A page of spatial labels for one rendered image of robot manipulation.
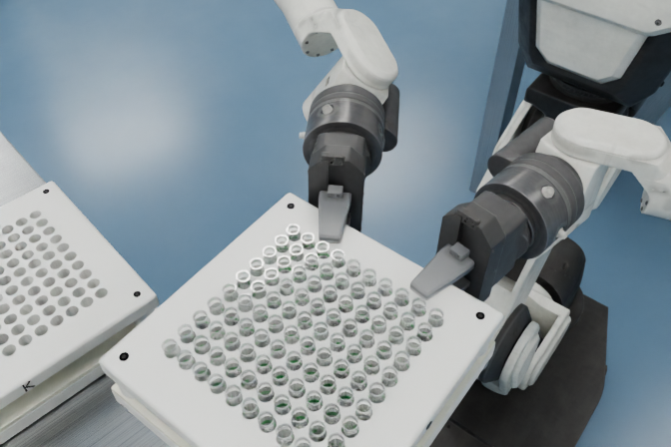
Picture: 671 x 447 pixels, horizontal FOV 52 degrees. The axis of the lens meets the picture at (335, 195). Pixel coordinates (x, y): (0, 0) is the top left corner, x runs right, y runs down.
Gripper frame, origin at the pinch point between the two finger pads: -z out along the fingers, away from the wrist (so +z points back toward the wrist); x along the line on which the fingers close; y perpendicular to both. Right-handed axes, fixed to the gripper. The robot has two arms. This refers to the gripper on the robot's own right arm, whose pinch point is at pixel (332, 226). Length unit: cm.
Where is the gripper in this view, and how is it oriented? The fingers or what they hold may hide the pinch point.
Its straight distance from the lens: 67.9
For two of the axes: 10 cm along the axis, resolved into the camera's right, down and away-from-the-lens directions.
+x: -0.1, 7.0, 7.1
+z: 1.0, -7.1, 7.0
